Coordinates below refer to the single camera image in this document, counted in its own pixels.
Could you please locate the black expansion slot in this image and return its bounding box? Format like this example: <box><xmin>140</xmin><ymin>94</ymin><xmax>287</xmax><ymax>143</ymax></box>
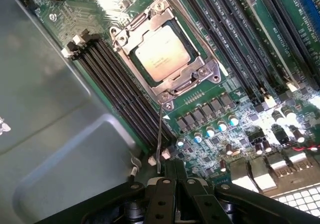
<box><xmin>261</xmin><ymin>0</ymin><xmax>320</xmax><ymax>85</ymax></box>

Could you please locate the black RAM slot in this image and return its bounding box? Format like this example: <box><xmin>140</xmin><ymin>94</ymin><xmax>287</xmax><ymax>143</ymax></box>
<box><xmin>81</xmin><ymin>28</ymin><xmax>178</xmax><ymax>146</ymax></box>
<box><xmin>61</xmin><ymin>47</ymin><xmax>156</xmax><ymax>166</ymax></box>
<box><xmin>67</xmin><ymin>41</ymin><xmax>163</xmax><ymax>160</ymax></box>
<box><xmin>73</xmin><ymin>35</ymin><xmax>172</xmax><ymax>159</ymax></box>
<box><xmin>193</xmin><ymin>0</ymin><xmax>261</xmax><ymax>105</ymax></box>
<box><xmin>177</xmin><ymin>0</ymin><xmax>253</xmax><ymax>105</ymax></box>
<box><xmin>208</xmin><ymin>0</ymin><xmax>268</xmax><ymax>106</ymax></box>
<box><xmin>222</xmin><ymin>0</ymin><xmax>276</xmax><ymax>109</ymax></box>

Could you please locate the perforated rear case panel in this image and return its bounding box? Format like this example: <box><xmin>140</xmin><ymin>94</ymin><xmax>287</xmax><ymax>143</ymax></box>
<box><xmin>271</xmin><ymin>158</ymin><xmax>320</xmax><ymax>211</ymax></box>

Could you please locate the silver CPU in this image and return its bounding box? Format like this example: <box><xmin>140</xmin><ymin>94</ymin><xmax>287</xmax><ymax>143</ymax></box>
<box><xmin>134</xmin><ymin>24</ymin><xmax>191</xmax><ymax>83</ymax></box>

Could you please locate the black power connector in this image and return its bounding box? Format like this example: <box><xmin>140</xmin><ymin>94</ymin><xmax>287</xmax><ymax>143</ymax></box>
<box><xmin>248</xmin><ymin>130</ymin><xmax>266</xmax><ymax>145</ymax></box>
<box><xmin>271</xmin><ymin>124</ymin><xmax>291</xmax><ymax>145</ymax></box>

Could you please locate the long wire locking lever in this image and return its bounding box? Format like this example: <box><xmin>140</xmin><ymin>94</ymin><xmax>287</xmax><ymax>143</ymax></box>
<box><xmin>154</xmin><ymin>93</ymin><xmax>169</xmax><ymax>174</ymax></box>

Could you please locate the metal rear port block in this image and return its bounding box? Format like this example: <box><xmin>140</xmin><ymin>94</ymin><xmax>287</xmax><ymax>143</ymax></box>
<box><xmin>265</xmin><ymin>150</ymin><xmax>289</xmax><ymax>176</ymax></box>
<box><xmin>229</xmin><ymin>158</ymin><xmax>252</xmax><ymax>186</ymax></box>
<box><xmin>284</xmin><ymin>148</ymin><xmax>314</xmax><ymax>171</ymax></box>
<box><xmin>249</xmin><ymin>155</ymin><xmax>279</xmax><ymax>194</ymax></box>

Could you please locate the green motherboard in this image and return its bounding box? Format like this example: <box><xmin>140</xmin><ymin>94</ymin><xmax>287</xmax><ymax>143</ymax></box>
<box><xmin>14</xmin><ymin>0</ymin><xmax>320</xmax><ymax>205</ymax></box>

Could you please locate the red and black wire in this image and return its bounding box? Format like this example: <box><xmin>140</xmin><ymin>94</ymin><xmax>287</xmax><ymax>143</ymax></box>
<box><xmin>291</xmin><ymin>144</ymin><xmax>320</xmax><ymax>153</ymax></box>

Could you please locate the grey metal PC case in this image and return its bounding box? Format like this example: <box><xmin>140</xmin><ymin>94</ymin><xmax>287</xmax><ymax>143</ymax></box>
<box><xmin>0</xmin><ymin>0</ymin><xmax>151</xmax><ymax>224</ymax></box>

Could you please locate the white wire with clip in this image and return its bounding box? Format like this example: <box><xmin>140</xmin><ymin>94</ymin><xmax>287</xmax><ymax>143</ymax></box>
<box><xmin>126</xmin><ymin>155</ymin><xmax>141</xmax><ymax>184</ymax></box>

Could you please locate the metal socket cover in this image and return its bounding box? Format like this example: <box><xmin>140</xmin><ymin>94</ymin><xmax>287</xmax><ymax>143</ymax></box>
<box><xmin>112</xmin><ymin>0</ymin><xmax>222</xmax><ymax>97</ymax></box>

